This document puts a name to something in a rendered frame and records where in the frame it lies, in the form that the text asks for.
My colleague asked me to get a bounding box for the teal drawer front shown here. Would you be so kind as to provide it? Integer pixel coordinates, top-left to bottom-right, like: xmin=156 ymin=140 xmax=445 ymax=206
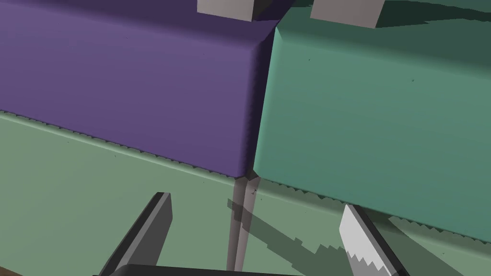
xmin=252 ymin=0 xmax=491 ymax=244

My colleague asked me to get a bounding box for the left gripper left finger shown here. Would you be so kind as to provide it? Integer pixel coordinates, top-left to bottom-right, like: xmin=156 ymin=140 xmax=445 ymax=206
xmin=98 ymin=192 xmax=173 ymax=276

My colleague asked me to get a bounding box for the purple drawer front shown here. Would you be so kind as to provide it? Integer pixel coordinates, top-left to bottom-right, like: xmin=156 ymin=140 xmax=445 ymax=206
xmin=0 ymin=0 xmax=297 ymax=179

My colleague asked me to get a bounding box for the grey block handle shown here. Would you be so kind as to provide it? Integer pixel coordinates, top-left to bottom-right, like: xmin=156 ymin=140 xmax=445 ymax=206
xmin=309 ymin=0 xmax=386 ymax=29
xmin=196 ymin=0 xmax=274 ymax=23

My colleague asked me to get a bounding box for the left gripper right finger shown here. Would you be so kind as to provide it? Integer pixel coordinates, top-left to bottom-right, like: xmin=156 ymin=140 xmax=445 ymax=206
xmin=339 ymin=204 xmax=411 ymax=276

